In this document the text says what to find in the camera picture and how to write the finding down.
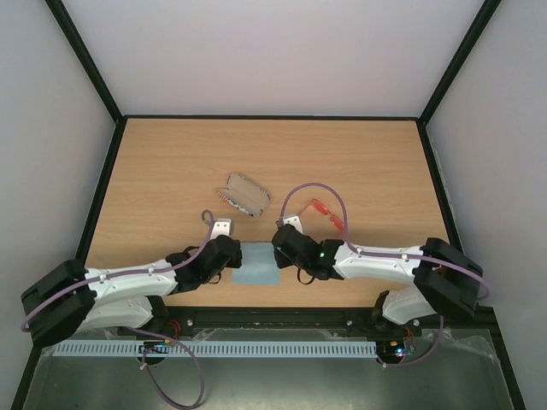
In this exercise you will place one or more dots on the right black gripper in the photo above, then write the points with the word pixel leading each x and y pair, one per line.
pixel 281 246

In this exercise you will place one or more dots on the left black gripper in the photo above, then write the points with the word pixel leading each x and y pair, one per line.
pixel 235 260

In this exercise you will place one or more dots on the blue cleaning cloth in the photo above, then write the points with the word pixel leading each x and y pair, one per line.
pixel 258 266

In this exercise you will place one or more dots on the orange transparent sunglasses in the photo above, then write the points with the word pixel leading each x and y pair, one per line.
pixel 327 214

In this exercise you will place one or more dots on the striped newspaper print glasses case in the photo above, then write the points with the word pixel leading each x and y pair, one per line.
pixel 245 195

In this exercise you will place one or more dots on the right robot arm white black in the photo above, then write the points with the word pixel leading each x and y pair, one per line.
pixel 438 278

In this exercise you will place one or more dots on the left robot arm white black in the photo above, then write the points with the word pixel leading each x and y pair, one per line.
pixel 73 298

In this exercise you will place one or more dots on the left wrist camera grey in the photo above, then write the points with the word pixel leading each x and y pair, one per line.
pixel 221 227

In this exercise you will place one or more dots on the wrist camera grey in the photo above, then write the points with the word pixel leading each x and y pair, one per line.
pixel 221 227
pixel 290 220

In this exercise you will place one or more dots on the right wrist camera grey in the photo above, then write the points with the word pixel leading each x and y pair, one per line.
pixel 290 220

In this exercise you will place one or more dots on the black aluminium frame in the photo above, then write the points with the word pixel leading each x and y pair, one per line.
pixel 297 96

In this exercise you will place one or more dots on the light blue slotted cable duct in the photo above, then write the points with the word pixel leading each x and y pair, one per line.
pixel 216 349

